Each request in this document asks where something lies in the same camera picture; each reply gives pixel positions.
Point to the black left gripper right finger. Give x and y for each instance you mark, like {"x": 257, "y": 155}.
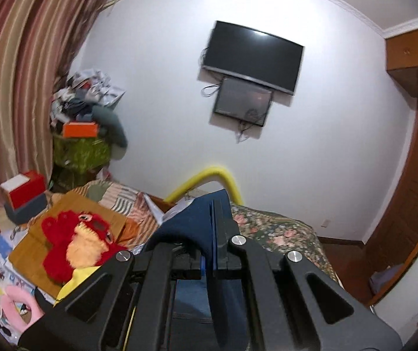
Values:
{"x": 289, "y": 303}

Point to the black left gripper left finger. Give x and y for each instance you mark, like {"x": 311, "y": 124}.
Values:
{"x": 126, "y": 304}

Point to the navy patterned garment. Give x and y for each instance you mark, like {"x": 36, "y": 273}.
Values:
{"x": 208, "y": 314}

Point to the floral bedspread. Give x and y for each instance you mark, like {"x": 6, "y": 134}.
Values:
{"x": 278, "y": 233}

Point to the red plush toy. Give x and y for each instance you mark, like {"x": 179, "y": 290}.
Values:
{"x": 77, "y": 241}

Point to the brown cardboard sheet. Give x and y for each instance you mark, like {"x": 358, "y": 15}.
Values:
{"x": 28, "y": 255}

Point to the grey box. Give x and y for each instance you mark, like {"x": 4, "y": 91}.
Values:
{"x": 26, "y": 212}

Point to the green patterned cloth pile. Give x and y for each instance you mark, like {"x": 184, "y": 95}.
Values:
{"x": 80, "y": 154}

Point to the red and white box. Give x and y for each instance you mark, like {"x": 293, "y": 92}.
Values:
{"x": 23, "y": 187}

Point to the brown wooden door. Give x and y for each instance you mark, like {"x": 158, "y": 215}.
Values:
{"x": 395, "y": 240}

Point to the grey cushion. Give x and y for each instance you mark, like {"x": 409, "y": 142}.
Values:
{"x": 110, "y": 123}

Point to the orange box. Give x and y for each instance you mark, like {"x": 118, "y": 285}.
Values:
{"x": 75, "y": 129}

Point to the striped curtain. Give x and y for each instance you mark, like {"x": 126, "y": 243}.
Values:
{"x": 38, "y": 41}

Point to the yellow padded bed rail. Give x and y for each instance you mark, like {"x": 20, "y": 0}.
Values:
{"x": 215, "y": 174}

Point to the small black wall monitor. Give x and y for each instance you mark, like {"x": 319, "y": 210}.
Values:
{"x": 243, "y": 101}

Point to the black wall television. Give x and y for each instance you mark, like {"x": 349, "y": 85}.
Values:
{"x": 253, "y": 55}

